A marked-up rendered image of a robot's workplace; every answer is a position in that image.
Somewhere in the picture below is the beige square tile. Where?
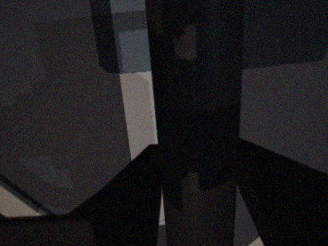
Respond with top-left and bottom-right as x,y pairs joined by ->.
0,179 -> 47,217

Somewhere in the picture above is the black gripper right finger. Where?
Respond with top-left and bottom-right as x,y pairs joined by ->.
236,138 -> 328,246

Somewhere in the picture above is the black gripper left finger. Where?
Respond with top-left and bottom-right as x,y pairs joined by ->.
0,144 -> 161,246

